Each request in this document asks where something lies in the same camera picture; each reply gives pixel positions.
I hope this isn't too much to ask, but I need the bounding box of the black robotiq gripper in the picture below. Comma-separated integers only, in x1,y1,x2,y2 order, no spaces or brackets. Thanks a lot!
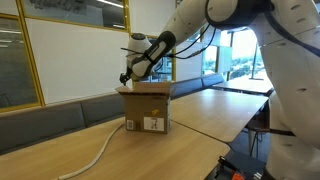
119,71,133,87

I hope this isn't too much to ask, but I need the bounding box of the white braided rope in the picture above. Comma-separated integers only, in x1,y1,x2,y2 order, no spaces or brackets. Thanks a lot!
56,121,126,180

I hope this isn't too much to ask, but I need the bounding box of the open cardboard shipping box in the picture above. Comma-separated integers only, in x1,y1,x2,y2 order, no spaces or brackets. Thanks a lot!
114,81,176,135

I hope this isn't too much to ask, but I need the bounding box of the white framed display cabinet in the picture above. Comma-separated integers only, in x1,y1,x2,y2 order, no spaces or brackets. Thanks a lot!
153,57,173,82

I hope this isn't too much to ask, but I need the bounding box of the grey upholstered bench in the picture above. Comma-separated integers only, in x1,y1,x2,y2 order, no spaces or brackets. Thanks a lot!
0,73,225,156

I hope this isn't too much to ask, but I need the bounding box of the white standing board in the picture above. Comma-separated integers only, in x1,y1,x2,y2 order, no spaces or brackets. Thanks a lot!
216,45,233,74

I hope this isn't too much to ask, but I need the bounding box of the brown chair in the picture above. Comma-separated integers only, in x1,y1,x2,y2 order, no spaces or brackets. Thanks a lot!
246,99,296,158

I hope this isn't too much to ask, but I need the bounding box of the black equipment case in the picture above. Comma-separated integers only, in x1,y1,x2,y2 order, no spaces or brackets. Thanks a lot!
204,150,268,180

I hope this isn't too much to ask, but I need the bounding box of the orange black tool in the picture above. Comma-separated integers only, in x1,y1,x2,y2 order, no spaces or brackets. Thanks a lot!
231,171,246,180

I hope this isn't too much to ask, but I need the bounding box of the white wall panel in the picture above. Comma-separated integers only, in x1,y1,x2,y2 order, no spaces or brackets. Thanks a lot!
25,18,133,105

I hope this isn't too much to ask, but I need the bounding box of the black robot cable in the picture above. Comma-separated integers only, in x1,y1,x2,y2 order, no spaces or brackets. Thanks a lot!
120,23,218,61

